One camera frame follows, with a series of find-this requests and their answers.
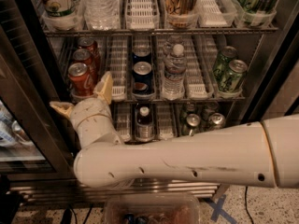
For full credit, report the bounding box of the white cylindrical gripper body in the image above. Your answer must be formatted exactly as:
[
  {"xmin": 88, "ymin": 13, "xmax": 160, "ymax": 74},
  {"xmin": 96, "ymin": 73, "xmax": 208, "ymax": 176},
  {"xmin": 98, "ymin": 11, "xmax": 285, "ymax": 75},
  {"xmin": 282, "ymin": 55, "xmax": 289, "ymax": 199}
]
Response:
[{"xmin": 70, "ymin": 98, "xmax": 123, "ymax": 148}]

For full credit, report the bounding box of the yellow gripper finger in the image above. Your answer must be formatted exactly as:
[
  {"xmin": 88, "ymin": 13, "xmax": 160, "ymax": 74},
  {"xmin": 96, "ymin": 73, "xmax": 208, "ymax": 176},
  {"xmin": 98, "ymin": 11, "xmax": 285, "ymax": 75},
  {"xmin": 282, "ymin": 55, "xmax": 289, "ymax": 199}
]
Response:
[
  {"xmin": 93, "ymin": 71, "xmax": 113, "ymax": 105},
  {"xmin": 50, "ymin": 101, "xmax": 74, "ymax": 119}
]

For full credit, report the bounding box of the red coke can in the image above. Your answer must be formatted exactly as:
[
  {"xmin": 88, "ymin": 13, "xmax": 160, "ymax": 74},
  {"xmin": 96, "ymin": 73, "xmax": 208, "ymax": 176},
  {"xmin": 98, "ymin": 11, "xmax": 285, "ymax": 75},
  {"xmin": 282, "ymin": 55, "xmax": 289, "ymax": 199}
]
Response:
[
  {"xmin": 78, "ymin": 36, "xmax": 101, "ymax": 68},
  {"xmin": 72, "ymin": 49, "xmax": 98, "ymax": 81},
  {"xmin": 68, "ymin": 63, "xmax": 94, "ymax": 96}
]

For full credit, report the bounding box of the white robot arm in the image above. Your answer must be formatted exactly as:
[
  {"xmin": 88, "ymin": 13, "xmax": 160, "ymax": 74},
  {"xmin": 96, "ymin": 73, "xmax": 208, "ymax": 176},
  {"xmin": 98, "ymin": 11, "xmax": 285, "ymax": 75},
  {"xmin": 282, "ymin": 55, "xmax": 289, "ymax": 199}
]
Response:
[{"xmin": 50, "ymin": 73, "xmax": 299, "ymax": 188}]

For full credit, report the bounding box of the front blue pepsi can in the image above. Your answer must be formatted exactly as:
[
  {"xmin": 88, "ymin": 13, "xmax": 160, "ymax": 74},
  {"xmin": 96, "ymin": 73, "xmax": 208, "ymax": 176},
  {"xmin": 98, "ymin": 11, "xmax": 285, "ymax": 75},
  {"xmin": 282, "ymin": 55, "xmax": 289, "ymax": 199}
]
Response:
[{"xmin": 132, "ymin": 62, "xmax": 152, "ymax": 94}]

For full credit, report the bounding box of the blue pepsi can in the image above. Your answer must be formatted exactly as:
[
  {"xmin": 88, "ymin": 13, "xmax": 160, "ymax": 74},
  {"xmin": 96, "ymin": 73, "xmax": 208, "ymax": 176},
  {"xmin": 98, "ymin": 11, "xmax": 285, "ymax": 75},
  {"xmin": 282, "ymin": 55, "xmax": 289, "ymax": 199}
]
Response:
[
  {"xmin": 133, "ymin": 46, "xmax": 151, "ymax": 63},
  {"xmin": 132, "ymin": 62, "xmax": 152, "ymax": 94}
]

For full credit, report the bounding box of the glass fridge door left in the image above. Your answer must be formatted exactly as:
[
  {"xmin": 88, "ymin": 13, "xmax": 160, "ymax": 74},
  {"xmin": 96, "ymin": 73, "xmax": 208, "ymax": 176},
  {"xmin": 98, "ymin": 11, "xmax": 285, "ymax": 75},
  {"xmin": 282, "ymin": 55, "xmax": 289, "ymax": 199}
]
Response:
[{"xmin": 0, "ymin": 0, "xmax": 77, "ymax": 181}]

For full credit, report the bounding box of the white empty tray middle shelf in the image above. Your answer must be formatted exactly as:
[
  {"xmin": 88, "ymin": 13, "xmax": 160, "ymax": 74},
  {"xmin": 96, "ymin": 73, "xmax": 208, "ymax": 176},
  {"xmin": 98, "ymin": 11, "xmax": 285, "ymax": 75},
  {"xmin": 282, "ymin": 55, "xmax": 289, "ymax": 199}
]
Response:
[{"xmin": 105, "ymin": 36, "xmax": 128, "ymax": 102}]

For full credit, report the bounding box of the rear blue pepsi can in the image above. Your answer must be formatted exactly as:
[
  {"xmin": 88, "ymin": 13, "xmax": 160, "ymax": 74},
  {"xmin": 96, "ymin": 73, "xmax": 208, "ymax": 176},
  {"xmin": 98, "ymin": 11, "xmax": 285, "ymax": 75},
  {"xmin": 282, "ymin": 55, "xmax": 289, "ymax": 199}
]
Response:
[{"xmin": 133, "ymin": 46, "xmax": 151, "ymax": 63}]

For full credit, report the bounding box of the stainless steel fridge base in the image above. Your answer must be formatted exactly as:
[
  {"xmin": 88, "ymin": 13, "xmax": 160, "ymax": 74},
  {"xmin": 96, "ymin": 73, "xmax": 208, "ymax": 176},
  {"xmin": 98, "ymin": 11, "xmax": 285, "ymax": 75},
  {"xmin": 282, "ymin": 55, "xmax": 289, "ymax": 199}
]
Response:
[{"xmin": 5, "ymin": 173, "xmax": 229, "ymax": 205}]

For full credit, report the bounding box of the large water bottle top shelf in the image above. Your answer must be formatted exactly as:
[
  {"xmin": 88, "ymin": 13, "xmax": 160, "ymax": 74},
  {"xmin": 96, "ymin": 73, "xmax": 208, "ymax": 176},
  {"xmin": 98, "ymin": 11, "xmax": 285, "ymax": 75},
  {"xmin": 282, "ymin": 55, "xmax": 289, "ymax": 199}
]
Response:
[{"xmin": 83, "ymin": 0, "xmax": 120, "ymax": 30}]

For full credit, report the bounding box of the silver can bottom front right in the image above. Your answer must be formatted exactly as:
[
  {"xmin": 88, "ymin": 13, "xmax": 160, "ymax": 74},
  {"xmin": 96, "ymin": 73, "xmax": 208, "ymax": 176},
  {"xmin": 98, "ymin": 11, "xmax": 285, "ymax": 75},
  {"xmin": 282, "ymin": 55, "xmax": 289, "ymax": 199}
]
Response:
[{"xmin": 206, "ymin": 113, "xmax": 226, "ymax": 131}]

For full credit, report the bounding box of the front green soda can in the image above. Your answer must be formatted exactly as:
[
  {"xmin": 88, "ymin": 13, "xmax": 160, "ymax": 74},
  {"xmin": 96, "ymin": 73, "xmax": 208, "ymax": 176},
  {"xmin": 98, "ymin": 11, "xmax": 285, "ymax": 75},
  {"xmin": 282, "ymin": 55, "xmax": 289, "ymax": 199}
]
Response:
[{"xmin": 219, "ymin": 60, "xmax": 248, "ymax": 93}]

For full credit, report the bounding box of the green soda can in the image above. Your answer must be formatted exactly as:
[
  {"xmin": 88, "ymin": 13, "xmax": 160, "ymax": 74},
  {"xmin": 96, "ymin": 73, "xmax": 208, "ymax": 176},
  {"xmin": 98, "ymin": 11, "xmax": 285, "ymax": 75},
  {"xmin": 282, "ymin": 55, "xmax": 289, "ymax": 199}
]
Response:
[
  {"xmin": 219, "ymin": 60, "xmax": 248, "ymax": 93},
  {"xmin": 212, "ymin": 46, "xmax": 237, "ymax": 81}
]

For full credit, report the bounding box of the rear green soda can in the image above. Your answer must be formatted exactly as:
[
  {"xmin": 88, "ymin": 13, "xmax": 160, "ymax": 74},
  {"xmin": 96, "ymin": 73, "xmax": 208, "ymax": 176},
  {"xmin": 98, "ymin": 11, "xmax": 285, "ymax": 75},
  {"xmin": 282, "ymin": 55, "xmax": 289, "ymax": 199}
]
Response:
[{"xmin": 212, "ymin": 46, "xmax": 237, "ymax": 81}]

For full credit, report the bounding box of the dark bottle white cap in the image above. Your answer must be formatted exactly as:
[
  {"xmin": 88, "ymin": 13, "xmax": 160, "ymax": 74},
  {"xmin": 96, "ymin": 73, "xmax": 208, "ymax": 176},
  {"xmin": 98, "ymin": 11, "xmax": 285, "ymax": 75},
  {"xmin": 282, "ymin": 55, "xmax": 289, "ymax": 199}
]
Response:
[{"xmin": 136, "ymin": 106, "xmax": 153, "ymax": 141}]

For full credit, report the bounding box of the front clear water bottle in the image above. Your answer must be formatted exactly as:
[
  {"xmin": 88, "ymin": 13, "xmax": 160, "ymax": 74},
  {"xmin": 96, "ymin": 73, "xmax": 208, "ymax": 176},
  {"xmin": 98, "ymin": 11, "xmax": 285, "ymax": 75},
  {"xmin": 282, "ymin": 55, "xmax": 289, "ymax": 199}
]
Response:
[{"xmin": 163, "ymin": 44, "xmax": 187, "ymax": 100}]

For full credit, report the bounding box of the clear water bottle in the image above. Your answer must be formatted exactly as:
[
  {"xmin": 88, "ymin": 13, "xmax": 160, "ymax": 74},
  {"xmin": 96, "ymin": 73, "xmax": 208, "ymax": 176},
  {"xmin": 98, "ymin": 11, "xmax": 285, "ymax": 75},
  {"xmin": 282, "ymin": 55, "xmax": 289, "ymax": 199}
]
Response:
[
  {"xmin": 163, "ymin": 35, "xmax": 183, "ymax": 56},
  {"xmin": 163, "ymin": 44, "xmax": 187, "ymax": 100}
]

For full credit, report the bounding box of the rear clear water bottle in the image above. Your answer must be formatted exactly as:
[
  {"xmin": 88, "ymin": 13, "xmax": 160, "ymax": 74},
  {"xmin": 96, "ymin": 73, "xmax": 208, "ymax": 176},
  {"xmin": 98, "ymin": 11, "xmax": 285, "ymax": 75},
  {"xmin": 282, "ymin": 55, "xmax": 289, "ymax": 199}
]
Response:
[{"xmin": 163, "ymin": 35, "xmax": 183, "ymax": 56}]

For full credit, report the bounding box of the clear plastic bin on floor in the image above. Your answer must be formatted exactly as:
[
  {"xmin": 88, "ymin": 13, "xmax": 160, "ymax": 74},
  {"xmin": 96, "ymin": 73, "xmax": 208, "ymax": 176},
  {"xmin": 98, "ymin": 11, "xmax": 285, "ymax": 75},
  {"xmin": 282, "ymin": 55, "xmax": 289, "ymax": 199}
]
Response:
[{"xmin": 104, "ymin": 192, "xmax": 201, "ymax": 224}]

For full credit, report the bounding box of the black cable on floor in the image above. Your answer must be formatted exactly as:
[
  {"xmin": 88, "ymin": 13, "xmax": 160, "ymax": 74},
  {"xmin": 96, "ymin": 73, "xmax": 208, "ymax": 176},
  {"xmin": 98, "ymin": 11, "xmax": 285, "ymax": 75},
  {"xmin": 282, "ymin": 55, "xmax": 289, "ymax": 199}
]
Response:
[{"xmin": 244, "ymin": 186, "xmax": 252, "ymax": 224}]

